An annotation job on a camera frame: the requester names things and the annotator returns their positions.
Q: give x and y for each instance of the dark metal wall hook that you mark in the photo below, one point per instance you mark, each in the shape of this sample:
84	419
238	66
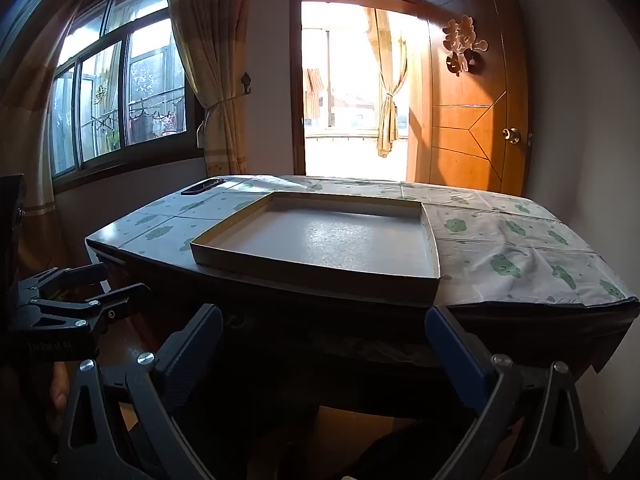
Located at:
245	82

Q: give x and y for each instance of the black remote control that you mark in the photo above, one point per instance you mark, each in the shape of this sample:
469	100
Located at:
202	186

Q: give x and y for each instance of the shallow cardboard tray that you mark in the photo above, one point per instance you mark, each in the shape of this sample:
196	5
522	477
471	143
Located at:
320	235

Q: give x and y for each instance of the orange hanging clothes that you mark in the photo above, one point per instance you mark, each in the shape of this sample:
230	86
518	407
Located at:
313	95

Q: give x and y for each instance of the beige tied window curtain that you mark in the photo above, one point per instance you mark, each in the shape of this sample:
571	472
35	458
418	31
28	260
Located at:
215	35

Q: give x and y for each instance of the beige orange window curtain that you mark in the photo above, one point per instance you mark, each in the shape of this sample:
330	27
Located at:
30	85

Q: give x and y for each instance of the beige balcony curtain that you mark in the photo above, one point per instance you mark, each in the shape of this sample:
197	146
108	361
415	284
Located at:
387	110

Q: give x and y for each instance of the brown wooden door frame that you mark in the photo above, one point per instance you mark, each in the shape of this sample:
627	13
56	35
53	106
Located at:
297	85

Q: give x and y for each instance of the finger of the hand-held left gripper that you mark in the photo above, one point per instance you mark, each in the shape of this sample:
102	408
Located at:
75	275
120	305

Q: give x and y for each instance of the dark framed window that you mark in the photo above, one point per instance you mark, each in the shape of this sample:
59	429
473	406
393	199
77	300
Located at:
150	60

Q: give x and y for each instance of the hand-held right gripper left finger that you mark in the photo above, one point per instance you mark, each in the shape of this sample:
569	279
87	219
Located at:
200	342

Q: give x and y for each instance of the orange wooden door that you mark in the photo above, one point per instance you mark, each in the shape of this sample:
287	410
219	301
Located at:
470	135

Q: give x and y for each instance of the green cloud print tablecloth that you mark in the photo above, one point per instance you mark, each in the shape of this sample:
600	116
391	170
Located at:
500	250

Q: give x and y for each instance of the outdoor laundry rack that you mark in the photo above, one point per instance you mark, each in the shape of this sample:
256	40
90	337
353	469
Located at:
155	122

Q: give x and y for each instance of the round window sticker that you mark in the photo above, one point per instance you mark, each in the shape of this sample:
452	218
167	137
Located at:
101	94

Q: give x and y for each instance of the cut-out door ornament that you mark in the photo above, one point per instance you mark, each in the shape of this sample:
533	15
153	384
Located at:
462	40

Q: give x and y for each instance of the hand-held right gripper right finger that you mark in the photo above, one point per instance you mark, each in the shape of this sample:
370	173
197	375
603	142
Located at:
455	355

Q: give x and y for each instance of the brass door knob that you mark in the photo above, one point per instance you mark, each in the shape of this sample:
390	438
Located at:
511	135

